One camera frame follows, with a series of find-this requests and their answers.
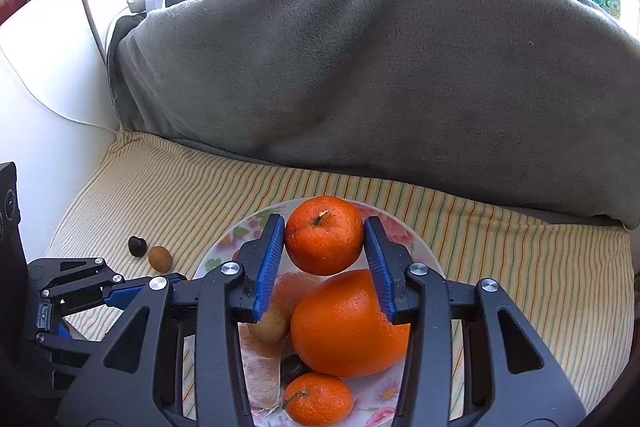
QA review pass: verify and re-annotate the mandarin with green stem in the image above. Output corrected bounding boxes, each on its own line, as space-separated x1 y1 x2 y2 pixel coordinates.
282 372 355 426

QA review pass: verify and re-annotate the grey blanket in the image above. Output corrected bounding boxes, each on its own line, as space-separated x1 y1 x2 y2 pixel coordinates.
107 0 640 230

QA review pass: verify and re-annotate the large orange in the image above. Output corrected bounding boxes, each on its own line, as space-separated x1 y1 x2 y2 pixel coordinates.
290 268 412 379

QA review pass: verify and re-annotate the brown round fruit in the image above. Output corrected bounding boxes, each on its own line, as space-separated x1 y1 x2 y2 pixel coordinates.
247 304 292 344
148 246 173 273

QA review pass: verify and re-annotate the thin white cable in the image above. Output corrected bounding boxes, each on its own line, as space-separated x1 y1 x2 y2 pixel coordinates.
0 39 121 132

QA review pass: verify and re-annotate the mandarin without stem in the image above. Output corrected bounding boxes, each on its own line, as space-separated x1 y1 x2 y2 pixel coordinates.
284 196 365 277

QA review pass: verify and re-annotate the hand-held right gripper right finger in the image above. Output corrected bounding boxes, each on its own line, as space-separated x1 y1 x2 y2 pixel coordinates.
363 217 586 427

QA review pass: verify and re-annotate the dark round plum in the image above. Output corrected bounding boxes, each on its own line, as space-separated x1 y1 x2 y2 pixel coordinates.
279 353 308 385

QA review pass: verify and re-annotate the floral plate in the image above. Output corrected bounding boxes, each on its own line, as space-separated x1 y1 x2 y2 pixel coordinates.
192 198 446 427

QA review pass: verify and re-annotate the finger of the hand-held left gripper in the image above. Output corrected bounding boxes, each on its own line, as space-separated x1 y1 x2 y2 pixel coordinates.
34 323 96 373
29 258 190 310

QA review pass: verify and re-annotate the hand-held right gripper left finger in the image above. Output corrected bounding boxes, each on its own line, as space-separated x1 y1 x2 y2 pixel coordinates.
57 213 286 427

